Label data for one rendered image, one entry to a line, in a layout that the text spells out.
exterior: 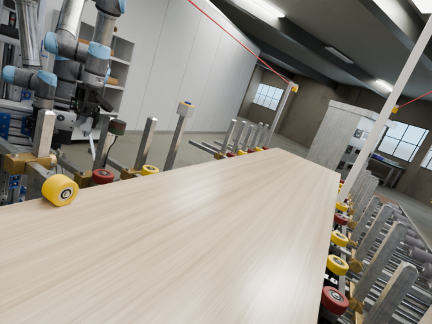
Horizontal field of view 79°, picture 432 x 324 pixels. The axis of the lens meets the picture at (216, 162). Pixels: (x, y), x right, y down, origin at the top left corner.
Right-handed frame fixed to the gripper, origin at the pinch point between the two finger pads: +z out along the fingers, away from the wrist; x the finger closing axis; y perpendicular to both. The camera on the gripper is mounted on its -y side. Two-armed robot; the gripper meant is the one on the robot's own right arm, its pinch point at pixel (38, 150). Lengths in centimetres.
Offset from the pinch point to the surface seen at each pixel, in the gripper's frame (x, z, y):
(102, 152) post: -2.3, -14.5, -36.6
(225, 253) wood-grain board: 1, -7, -100
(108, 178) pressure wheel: 1.0, -7.7, -46.1
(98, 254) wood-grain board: 31, -7, -78
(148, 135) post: -27, -22, -37
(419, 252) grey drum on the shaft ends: -121, -2, -183
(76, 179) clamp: 5.0, -2.4, -34.3
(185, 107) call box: -51, -38, -36
